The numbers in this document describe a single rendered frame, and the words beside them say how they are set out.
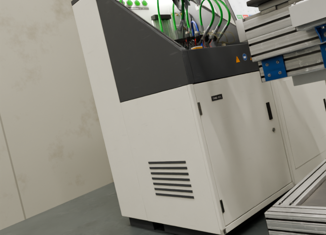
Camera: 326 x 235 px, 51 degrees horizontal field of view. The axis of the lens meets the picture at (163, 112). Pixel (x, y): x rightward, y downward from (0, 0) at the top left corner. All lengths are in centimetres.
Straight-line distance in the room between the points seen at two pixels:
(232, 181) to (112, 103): 85
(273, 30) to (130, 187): 127
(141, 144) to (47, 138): 167
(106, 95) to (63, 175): 158
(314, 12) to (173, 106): 78
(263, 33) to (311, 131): 119
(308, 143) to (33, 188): 236
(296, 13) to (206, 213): 99
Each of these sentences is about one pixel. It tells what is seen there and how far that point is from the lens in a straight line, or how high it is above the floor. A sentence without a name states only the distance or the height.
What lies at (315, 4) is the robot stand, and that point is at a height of 93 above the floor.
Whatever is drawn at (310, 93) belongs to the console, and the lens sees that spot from 251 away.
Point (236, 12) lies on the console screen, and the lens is 249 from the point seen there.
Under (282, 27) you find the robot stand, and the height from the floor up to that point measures 91.
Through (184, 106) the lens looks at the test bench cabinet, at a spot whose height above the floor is 70.
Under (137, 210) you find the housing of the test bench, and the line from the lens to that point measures 217.
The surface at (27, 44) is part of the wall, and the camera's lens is 357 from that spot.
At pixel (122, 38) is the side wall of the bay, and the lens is 191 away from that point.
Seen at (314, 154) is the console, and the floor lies 18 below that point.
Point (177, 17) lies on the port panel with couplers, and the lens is 243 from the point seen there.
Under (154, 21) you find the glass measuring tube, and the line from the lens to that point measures 226.
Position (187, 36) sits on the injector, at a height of 107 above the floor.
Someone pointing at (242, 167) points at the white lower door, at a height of 32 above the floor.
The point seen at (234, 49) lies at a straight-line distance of 188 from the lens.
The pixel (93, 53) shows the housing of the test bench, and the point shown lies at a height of 113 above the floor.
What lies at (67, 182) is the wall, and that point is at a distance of 355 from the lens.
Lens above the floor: 74
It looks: 2 degrees down
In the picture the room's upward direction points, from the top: 13 degrees counter-clockwise
